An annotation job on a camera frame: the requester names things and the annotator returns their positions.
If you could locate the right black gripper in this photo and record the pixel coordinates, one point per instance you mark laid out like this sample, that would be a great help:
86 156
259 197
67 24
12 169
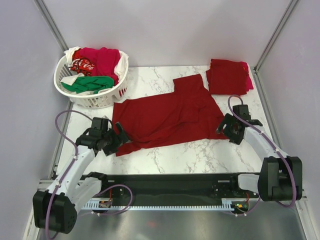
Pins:
227 119

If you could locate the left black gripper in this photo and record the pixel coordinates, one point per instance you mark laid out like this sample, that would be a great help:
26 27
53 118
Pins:
110 150

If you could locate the dark red t shirt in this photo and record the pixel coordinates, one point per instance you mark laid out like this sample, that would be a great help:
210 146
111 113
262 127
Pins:
187 114

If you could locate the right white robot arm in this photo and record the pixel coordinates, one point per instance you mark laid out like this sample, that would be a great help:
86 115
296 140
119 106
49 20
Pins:
281 176

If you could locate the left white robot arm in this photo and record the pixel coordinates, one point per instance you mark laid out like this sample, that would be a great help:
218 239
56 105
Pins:
56 208

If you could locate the white laundry basket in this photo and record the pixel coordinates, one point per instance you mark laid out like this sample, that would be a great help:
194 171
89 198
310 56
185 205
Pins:
103 99

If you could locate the folded pink shirt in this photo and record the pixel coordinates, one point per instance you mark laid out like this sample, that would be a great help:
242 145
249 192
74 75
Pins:
249 84

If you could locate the folded dark red shirt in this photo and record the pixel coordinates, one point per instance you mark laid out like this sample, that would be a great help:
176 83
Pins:
226 77

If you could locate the green shirt in basket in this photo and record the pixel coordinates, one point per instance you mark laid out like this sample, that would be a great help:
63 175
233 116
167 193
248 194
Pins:
87 84

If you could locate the white shirt in basket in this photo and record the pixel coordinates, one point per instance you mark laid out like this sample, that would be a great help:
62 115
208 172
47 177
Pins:
119 69

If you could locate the red printed shirt in basket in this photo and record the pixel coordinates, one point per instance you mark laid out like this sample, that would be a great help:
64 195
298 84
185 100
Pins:
81 65

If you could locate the right aluminium table rail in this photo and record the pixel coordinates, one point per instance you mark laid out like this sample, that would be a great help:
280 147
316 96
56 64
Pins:
265 105

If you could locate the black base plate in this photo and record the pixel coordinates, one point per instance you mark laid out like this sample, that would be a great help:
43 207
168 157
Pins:
171 189

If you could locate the slotted cable duct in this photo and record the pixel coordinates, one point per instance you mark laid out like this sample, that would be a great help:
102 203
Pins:
97 205

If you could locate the aluminium rail bars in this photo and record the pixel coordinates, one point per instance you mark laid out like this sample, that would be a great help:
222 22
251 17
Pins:
44 184

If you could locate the right aluminium frame post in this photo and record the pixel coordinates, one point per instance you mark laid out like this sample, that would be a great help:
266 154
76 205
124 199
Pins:
276 33

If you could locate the aluminium frame post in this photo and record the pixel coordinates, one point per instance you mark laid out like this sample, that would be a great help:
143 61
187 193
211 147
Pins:
44 10
276 33

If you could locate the left aluminium frame post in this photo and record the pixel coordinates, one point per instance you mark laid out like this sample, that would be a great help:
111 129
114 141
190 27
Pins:
44 10

